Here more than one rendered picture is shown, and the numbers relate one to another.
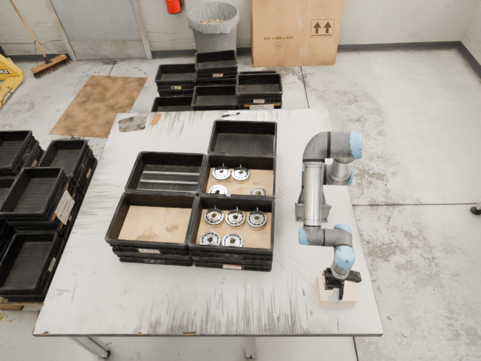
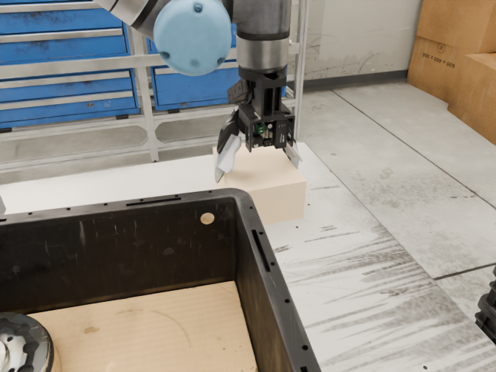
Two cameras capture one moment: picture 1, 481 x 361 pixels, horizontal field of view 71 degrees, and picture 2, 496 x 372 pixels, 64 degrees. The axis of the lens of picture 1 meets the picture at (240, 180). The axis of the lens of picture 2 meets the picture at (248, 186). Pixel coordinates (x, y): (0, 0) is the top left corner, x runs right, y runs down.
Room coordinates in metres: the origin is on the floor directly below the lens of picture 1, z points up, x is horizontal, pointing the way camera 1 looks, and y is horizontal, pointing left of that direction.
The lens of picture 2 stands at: (0.82, 0.15, 1.12)
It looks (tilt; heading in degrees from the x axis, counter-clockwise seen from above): 33 degrees down; 250
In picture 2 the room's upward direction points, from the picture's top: straight up
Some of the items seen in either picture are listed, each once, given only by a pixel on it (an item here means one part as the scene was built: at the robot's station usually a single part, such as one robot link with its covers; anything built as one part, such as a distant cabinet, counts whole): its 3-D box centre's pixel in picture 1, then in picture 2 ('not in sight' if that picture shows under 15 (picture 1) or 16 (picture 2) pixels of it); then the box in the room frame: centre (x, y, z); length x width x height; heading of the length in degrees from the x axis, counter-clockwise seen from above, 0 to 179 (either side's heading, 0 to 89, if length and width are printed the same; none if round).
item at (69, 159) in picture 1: (69, 171); not in sight; (1.87, 1.38, 0.31); 0.40 x 0.30 x 0.34; 177
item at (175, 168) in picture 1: (169, 178); not in sight; (1.25, 0.40, 0.87); 0.40 x 0.30 x 0.11; 82
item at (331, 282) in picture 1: (335, 277); (263, 105); (0.60, -0.38, 0.89); 0.09 x 0.08 x 0.12; 87
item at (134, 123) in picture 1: (132, 123); not in sight; (1.95, 0.77, 0.71); 0.22 x 0.19 x 0.01; 87
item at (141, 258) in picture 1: (159, 234); not in sight; (0.95, 0.44, 0.76); 0.40 x 0.30 x 0.12; 82
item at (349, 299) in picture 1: (335, 291); (256, 181); (0.60, -0.41, 0.74); 0.16 x 0.12 x 0.07; 87
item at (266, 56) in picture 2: (340, 269); (264, 51); (0.60, -0.39, 0.97); 0.08 x 0.08 x 0.05
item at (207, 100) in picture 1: (216, 109); not in sight; (2.55, 0.19, 0.31); 0.40 x 0.30 x 0.34; 87
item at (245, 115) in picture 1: (245, 119); not in sight; (1.91, -0.07, 0.70); 0.33 x 0.23 x 0.01; 87
